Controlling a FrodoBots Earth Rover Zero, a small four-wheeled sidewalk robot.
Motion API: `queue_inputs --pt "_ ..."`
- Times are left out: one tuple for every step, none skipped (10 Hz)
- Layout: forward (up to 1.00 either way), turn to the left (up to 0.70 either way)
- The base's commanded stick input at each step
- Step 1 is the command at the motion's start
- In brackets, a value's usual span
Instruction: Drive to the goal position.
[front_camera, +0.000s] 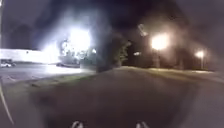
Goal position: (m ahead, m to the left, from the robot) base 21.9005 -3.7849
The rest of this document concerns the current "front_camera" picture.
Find large dark tree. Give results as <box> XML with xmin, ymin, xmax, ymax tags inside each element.
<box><xmin>87</xmin><ymin>6</ymin><xmax>134</xmax><ymax>73</ymax></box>

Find dark asphalt path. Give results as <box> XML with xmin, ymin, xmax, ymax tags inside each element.
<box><xmin>0</xmin><ymin>66</ymin><xmax>224</xmax><ymax>128</ymax></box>

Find dark car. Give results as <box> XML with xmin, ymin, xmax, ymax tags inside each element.
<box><xmin>55</xmin><ymin>61</ymin><xmax>81</xmax><ymax>69</ymax></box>

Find grass verge strip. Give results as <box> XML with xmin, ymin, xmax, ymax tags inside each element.
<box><xmin>19</xmin><ymin>70</ymin><xmax>101</xmax><ymax>88</ymax></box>

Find robot's own part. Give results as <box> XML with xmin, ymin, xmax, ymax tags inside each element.
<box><xmin>71</xmin><ymin>120</ymin><xmax>85</xmax><ymax>128</ymax></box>
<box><xmin>135</xmin><ymin>121</ymin><xmax>150</xmax><ymax>128</ymax></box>

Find grey parking lot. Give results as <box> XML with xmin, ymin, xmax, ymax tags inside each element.
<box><xmin>0</xmin><ymin>62</ymin><xmax>96</xmax><ymax>84</ymax></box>

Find long white building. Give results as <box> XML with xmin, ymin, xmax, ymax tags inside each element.
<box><xmin>0</xmin><ymin>48</ymin><xmax>61</xmax><ymax>65</ymax></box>

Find street lamp pole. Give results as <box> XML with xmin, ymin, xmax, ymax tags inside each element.
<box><xmin>196</xmin><ymin>49</ymin><xmax>206</xmax><ymax>71</ymax></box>

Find white car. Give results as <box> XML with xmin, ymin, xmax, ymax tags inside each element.
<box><xmin>0</xmin><ymin>60</ymin><xmax>17</xmax><ymax>69</ymax></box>

